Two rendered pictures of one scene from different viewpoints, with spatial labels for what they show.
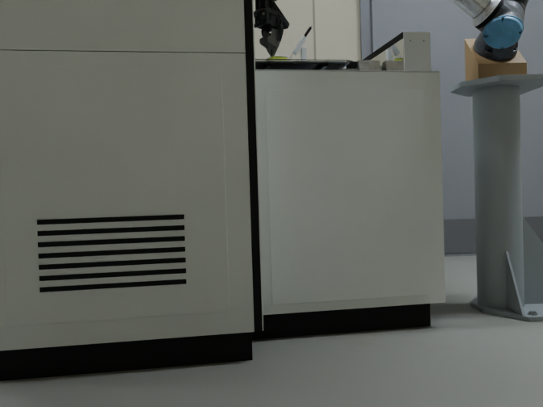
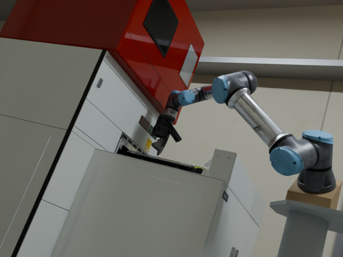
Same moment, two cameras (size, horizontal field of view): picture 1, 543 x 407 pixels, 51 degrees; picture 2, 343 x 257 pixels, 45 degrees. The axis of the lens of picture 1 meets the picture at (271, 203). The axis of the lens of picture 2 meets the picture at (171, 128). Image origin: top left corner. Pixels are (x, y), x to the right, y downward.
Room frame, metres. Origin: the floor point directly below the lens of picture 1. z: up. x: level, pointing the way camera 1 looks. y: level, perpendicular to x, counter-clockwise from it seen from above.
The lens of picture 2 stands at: (0.41, -1.28, 0.46)
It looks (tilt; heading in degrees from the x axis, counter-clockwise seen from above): 17 degrees up; 37
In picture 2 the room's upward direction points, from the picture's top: 20 degrees clockwise
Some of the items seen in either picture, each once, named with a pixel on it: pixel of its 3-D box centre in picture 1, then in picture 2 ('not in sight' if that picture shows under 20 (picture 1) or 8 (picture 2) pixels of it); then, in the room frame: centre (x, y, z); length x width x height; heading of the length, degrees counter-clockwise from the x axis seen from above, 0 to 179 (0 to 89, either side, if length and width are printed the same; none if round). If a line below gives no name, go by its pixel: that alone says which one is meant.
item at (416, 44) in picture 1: (385, 70); (234, 184); (2.15, -0.44, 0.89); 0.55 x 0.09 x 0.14; 10
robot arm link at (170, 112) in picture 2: not in sight; (169, 114); (2.06, -0.01, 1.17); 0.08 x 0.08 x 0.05
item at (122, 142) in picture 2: not in sight; (136, 161); (2.10, 0.13, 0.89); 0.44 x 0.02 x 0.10; 10
